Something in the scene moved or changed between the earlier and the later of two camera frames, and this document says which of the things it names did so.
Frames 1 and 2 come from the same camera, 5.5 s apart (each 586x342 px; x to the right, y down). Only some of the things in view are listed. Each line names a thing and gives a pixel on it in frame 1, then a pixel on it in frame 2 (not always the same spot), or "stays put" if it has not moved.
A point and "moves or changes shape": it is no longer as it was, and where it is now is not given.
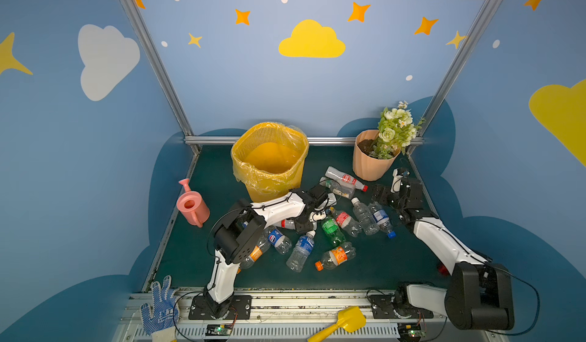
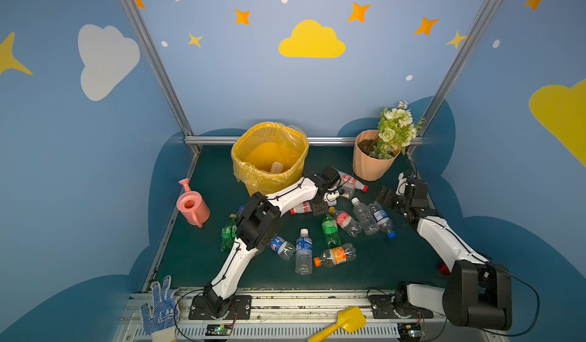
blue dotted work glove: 165,314 stays put
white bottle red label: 286,224 moves or changes shape
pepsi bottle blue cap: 281,243 moves or changes shape
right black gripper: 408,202 stays put
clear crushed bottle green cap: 339,188 stays put
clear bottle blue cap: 382,219 stays put
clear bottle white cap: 365,217 stays put
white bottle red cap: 342,176 stays put
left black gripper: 323,200 → 320,203
